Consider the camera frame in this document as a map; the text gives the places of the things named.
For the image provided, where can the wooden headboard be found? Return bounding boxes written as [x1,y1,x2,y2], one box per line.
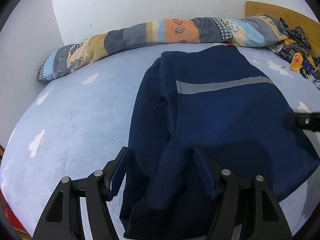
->
[245,1,320,58]

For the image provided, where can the navy yellow star-print cloth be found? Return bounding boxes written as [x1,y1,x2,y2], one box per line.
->
[289,52,320,80]

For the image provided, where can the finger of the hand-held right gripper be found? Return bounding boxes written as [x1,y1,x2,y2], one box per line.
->
[282,112,320,132]

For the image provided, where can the light blue cloud-print bed sheet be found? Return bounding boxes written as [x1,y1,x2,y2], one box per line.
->
[0,42,320,240]

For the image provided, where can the navy work jacket red collar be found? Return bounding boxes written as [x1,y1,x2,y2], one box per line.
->
[119,45,320,238]

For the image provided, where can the rolled patchwork quilt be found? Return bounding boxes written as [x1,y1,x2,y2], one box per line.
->
[37,15,290,82]

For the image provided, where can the red plastic object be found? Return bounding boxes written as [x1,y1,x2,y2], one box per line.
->
[0,197,25,230]

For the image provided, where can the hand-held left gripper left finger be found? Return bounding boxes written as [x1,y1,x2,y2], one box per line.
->
[32,146,137,240]

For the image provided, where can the dark floral cloth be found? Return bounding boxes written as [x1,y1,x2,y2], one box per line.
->
[269,17,313,64]

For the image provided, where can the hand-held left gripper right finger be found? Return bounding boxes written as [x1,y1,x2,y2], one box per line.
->
[194,145,293,240]

